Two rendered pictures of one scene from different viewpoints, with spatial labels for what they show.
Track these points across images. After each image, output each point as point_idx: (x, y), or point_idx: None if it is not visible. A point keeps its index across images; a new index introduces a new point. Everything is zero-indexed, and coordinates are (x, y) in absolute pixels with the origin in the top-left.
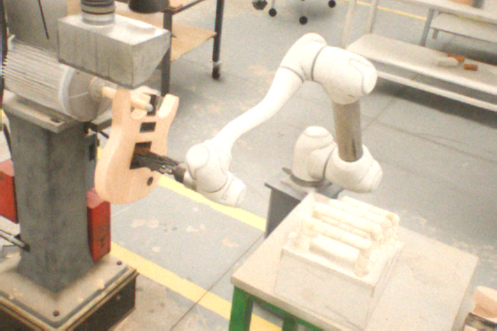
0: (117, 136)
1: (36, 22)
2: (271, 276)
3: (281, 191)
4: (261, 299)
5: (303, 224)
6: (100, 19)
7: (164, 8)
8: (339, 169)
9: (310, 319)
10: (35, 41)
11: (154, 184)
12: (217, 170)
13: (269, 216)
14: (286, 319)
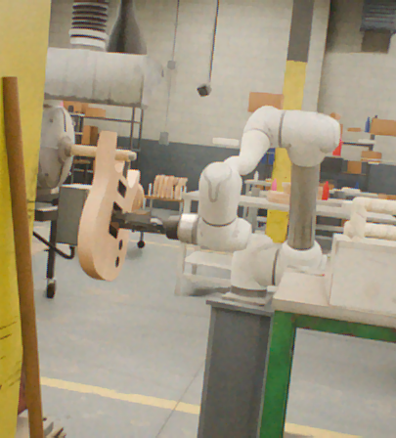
0: (103, 183)
1: None
2: (312, 298)
3: (228, 304)
4: (310, 321)
5: (359, 204)
6: (96, 44)
7: (146, 53)
8: (294, 261)
9: (377, 321)
10: None
11: (119, 269)
12: (237, 190)
13: (212, 342)
14: None
